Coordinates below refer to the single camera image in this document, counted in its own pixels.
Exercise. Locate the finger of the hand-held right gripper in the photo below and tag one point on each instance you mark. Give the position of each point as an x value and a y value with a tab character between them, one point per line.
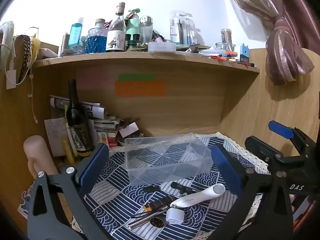
261	147
281	130

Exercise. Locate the orange marker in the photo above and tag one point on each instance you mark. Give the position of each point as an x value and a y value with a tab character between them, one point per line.
231	53

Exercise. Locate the clear tube of pencils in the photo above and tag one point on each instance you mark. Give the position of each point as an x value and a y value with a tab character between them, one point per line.
227	37

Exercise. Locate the blue mouthwash bottle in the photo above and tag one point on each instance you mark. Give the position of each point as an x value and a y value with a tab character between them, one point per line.
75	35

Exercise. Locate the black patterned headband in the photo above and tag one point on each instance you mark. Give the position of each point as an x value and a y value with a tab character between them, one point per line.
25	57

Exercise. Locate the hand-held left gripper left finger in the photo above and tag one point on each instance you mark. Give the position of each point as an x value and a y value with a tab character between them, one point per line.
93	165

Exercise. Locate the pile of pens and pencils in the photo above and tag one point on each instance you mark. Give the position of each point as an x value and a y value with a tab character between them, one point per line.
225	58

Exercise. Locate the white handheld thermometer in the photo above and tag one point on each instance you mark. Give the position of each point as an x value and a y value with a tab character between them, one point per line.
200	195

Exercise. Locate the clear plastic storage box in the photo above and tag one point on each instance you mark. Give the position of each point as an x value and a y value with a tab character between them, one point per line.
155	155

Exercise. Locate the white plastic cap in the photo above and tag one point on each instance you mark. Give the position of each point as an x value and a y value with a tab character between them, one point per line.
175	215

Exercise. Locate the toothbrush package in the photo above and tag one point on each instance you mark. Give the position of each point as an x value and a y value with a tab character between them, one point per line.
182	28

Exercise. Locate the green pump bottle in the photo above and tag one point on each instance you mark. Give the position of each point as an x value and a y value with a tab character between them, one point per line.
133	26

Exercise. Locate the mauve striped curtain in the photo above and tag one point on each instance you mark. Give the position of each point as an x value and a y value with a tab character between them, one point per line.
285	42

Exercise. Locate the silver metal tube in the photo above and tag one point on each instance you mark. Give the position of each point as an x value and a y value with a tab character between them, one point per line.
143	222

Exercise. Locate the handwritten paper note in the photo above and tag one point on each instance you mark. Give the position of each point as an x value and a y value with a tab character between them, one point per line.
55	135

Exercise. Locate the pink sticky note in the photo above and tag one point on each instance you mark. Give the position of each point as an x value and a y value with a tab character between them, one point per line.
92	78

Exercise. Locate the glass jar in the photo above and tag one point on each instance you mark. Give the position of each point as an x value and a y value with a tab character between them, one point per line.
221	47

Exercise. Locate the small black cylinder tool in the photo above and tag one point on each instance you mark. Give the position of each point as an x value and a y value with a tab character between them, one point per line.
181	187

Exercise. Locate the pink cosmetic tube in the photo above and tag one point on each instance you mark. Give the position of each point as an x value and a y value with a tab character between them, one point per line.
158	38

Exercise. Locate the wooden shelf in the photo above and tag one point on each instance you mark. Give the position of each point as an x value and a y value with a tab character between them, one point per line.
140	58

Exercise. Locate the small black clip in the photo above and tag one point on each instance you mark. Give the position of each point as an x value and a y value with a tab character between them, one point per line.
151	188

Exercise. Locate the pink rounded cylinder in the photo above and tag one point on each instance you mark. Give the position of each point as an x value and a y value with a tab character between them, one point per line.
37	150

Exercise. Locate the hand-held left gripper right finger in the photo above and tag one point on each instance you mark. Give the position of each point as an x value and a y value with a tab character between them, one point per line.
226	170

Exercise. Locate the stack of books and papers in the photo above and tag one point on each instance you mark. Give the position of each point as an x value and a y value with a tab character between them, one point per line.
105	130

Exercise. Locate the white tag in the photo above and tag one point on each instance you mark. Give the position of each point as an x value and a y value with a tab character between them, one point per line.
10	80

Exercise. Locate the white mesh cloth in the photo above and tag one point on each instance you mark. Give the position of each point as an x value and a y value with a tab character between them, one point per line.
7	40

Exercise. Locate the blue patterned table cloth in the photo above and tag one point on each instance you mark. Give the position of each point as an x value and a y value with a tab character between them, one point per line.
120	177

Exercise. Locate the thin black tweezers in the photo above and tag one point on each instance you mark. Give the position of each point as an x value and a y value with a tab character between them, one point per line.
147	213

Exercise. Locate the clear lidded container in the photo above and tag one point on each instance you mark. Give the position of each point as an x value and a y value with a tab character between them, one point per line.
162	47

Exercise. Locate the blue crystal bottle with cork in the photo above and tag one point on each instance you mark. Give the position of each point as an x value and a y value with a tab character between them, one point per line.
96	42

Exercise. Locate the yellow tube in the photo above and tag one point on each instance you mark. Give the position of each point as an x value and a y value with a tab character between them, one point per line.
68	152

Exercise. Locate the orange sticky note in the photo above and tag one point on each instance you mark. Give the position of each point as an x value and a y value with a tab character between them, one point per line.
140	88

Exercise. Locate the rolled magazine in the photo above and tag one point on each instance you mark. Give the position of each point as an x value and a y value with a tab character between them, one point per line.
87	108

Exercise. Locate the dark wine bottle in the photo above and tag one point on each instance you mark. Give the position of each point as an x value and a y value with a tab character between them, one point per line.
77	130

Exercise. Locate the yellow headband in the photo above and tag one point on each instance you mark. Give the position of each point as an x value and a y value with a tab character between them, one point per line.
36	50

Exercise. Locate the clear bottle with metal cap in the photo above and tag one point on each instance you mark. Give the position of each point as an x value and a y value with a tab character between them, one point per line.
146	30

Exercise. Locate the round perforated metal piece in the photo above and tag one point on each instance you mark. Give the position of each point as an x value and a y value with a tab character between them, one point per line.
157	222

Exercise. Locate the blue pencil sharpener box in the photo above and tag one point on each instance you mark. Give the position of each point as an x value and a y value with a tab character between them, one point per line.
244	53

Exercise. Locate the green sticky note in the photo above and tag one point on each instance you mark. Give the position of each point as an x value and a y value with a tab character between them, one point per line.
136	77

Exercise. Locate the small white cardboard box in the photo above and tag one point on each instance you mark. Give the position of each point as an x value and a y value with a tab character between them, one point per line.
128	130

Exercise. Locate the glass bottle with white label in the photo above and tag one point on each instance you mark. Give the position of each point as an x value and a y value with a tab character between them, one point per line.
115	40

